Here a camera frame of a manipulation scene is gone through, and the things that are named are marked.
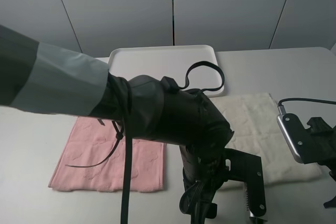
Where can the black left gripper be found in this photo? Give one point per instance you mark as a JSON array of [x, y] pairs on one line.
[[201, 180]]

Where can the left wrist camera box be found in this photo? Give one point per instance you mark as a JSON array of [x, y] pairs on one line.
[[247, 168]]

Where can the pink towel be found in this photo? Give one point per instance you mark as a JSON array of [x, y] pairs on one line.
[[85, 164]]

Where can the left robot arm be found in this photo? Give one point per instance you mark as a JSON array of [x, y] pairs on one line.
[[45, 79]]

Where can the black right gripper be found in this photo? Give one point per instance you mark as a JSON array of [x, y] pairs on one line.
[[323, 138]]

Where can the cream white towel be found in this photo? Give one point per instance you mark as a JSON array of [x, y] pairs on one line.
[[253, 118]]

